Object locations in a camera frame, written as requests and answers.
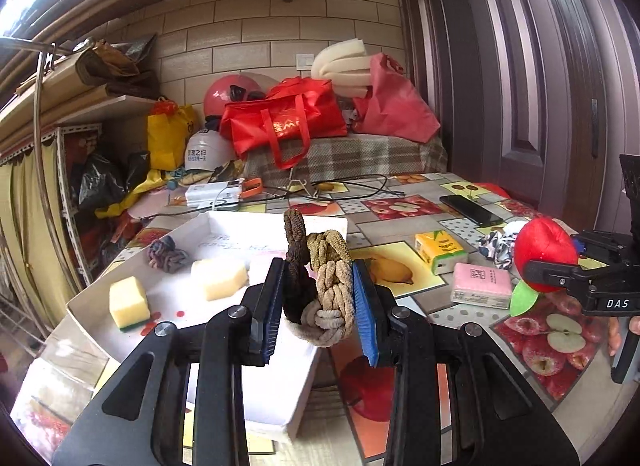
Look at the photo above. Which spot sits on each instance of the white cardboard box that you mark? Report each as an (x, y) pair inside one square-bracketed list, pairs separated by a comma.
[(170, 296)]

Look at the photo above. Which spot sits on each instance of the black plastic bag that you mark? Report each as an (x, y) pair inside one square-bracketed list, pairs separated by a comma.
[(100, 180)]

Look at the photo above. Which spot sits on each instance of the white power adapter box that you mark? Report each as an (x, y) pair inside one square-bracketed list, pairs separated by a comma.
[(210, 193)]

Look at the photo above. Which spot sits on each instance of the red plush apple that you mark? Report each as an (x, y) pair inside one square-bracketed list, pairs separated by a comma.
[(545, 246)]

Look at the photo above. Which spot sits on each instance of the curved metal pipe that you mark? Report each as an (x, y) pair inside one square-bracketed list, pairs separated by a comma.
[(36, 95)]

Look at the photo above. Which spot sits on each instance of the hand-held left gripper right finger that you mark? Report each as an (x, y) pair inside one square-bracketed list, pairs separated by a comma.
[(367, 316)]

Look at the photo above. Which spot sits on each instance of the brown bag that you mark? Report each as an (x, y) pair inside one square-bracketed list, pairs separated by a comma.
[(115, 65)]

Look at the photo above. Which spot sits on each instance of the pink helmet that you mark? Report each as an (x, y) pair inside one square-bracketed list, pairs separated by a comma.
[(220, 95)]

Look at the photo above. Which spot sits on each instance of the wooden wall shelf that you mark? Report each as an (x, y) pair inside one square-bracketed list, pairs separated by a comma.
[(75, 105)]

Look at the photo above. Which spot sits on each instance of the fruit-print tablecloth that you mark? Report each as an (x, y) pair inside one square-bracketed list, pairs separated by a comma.
[(390, 228)]

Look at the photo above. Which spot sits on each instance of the black smartphone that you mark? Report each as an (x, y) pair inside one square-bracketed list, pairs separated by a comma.
[(472, 210)]

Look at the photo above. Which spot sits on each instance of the white foam sheets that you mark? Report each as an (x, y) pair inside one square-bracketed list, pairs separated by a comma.
[(340, 63)]

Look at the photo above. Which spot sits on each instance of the white helmet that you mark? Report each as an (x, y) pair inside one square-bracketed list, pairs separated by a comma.
[(205, 150)]

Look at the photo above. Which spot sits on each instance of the red tote bag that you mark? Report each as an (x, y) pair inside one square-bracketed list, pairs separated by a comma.
[(280, 120)]

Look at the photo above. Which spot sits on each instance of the plaid cloth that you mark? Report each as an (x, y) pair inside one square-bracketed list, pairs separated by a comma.
[(375, 155)]

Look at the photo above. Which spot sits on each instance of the white wall socket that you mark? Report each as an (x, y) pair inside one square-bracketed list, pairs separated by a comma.
[(305, 60)]

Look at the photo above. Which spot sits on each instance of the pink tissue pack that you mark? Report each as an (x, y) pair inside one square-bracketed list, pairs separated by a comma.
[(480, 283)]

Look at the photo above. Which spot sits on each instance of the yellow tissue pack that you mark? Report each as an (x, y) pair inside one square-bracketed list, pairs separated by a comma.
[(440, 248)]

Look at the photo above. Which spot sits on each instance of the pink plastic bag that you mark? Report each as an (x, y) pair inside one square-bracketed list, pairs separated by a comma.
[(395, 105)]

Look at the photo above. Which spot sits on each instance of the brown wooden door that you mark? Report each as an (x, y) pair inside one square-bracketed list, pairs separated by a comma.
[(525, 70)]

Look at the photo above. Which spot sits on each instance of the black and white patterned cloth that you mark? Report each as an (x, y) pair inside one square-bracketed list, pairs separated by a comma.
[(495, 248)]

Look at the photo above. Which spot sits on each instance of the yellow sponge with green base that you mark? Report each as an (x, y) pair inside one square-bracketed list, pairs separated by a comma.
[(127, 301)]

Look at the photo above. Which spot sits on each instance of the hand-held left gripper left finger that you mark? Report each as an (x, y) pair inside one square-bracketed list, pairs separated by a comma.
[(267, 316)]

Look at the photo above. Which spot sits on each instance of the pale yellow sponge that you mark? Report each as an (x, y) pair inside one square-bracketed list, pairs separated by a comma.
[(220, 278)]

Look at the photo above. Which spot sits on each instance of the yellow plastic bag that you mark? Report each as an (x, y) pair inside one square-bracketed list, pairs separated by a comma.
[(165, 140)]

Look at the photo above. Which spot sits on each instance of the yellow curtain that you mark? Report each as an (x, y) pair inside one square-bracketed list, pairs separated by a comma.
[(25, 221)]

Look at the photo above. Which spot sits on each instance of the person's right hand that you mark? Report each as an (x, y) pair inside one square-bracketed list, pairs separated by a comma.
[(614, 338)]

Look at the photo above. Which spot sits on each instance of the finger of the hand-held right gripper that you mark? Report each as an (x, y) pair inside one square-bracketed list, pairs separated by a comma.
[(600, 243), (550, 273)]

